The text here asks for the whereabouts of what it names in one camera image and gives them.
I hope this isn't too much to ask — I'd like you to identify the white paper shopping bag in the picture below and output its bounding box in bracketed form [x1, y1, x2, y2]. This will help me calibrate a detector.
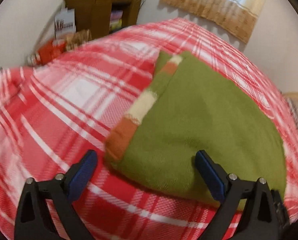
[54, 8, 76, 39]

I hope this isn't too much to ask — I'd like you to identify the brown patterned cloth bundle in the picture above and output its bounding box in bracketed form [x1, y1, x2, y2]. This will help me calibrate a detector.
[65, 29, 92, 51]

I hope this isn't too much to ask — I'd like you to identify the beige floral window curtain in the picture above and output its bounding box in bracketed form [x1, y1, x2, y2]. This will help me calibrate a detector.
[160, 0, 266, 44]

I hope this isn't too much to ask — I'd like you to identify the red plaid bed sheet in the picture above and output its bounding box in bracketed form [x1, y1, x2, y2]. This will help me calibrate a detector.
[0, 18, 298, 239]

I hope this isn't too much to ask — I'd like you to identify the red plastic bag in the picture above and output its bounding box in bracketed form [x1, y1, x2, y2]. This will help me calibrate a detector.
[37, 39, 66, 65]

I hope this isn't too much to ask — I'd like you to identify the green orange striped knit sweater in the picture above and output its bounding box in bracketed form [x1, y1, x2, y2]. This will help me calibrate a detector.
[105, 51, 287, 206]

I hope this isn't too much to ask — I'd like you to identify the dark wooden desk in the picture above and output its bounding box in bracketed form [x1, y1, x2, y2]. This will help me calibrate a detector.
[64, 0, 142, 39]

